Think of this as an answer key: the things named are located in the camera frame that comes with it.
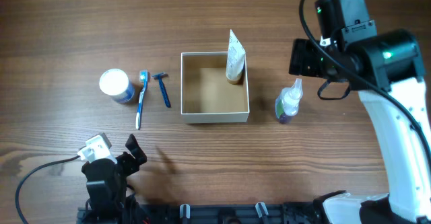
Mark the black cable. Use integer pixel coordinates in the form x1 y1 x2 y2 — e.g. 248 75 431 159
14 155 81 224
298 0 431 164

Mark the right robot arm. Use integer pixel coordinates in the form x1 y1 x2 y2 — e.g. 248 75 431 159
289 0 430 223

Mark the right black cable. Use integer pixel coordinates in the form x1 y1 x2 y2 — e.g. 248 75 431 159
298 0 431 164

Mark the clear spray bottle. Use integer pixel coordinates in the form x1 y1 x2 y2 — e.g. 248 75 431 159
275 78 303 124

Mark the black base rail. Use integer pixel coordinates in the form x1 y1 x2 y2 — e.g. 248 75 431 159
76 202 324 224

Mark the white shampoo tube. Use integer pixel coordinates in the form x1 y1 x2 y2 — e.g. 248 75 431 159
226 30 246 84

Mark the left black cable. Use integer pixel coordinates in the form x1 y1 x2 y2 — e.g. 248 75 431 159
14 155 81 224

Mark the white cardboard box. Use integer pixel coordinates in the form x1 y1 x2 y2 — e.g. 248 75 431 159
180 52 250 124

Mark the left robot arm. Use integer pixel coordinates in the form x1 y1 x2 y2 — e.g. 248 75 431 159
77 133 151 223

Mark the cotton bud tub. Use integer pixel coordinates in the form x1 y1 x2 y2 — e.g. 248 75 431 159
99 69 135 104

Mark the blue disposable razor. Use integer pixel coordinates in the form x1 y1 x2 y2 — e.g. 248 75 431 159
152 72 171 108

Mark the blue white toothbrush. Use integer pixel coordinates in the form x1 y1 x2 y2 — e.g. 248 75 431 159
135 70 149 130

